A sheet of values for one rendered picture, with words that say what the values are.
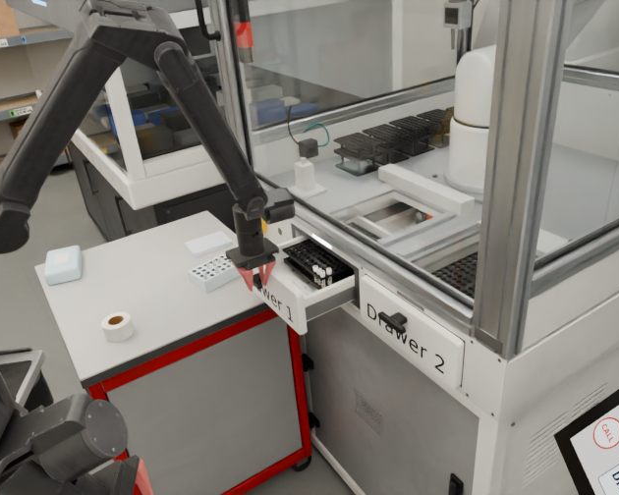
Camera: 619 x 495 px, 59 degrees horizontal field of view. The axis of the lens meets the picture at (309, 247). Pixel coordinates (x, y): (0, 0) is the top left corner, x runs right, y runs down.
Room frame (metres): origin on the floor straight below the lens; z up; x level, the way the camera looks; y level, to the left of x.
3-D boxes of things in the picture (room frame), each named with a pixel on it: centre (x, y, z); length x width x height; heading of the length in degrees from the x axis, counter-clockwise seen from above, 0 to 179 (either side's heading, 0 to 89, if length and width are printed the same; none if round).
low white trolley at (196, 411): (1.35, 0.44, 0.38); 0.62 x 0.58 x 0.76; 30
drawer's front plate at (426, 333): (0.88, -0.18, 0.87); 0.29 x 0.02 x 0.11; 30
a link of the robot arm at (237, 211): (1.04, 0.12, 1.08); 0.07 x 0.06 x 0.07; 114
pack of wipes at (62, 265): (1.43, 0.74, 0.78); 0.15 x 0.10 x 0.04; 17
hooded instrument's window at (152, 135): (2.80, 0.54, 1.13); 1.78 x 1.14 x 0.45; 30
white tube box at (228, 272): (1.31, 0.27, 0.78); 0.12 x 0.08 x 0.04; 132
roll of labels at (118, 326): (1.10, 0.49, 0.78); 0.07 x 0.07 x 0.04
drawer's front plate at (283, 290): (1.08, 0.10, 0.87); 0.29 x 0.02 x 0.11; 30
